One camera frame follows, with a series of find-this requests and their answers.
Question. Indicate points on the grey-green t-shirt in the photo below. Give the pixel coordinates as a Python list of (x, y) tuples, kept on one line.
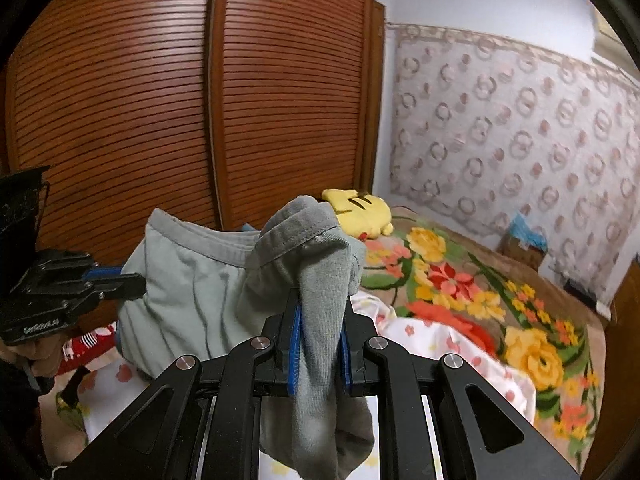
[(200, 280)]

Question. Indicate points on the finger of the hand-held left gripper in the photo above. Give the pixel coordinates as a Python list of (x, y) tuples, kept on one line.
[(105, 274), (122, 286)]

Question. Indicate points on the yellow plush toy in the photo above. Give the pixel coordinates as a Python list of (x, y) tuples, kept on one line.
[(360, 210)]

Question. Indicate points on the floral blanket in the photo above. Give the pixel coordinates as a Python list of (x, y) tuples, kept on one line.
[(475, 285)]

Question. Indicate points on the small brown cardboard box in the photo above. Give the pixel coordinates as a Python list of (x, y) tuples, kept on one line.
[(520, 252)]

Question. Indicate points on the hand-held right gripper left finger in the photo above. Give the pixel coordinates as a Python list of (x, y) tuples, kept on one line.
[(295, 355)]

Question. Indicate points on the slatted wooden wardrobe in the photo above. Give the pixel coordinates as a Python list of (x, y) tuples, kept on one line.
[(125, 85)]

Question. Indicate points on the blue bag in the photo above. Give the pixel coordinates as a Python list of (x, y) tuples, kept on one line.
[(527, 230)]

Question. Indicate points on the red printed cloth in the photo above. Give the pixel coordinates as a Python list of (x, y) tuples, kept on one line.
[(85, 345)]

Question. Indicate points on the person's left hand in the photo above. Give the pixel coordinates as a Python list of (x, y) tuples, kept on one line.
[(45, 360)]

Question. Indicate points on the wooden cabinet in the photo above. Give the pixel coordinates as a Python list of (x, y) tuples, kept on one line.
[(620, 360)]

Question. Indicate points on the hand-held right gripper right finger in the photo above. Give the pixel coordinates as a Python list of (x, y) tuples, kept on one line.
[(346, 365)]

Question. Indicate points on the white flowered bedsheet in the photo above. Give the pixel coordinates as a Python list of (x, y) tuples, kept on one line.
[(440, 350)]

